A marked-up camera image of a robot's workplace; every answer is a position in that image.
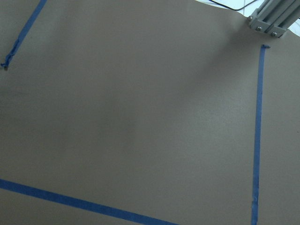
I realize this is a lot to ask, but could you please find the black table cable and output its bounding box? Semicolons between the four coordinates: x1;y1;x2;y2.
208;0;258;11

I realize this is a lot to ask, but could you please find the aluminium frame post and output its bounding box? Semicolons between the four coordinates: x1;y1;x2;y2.
248;0;300;38

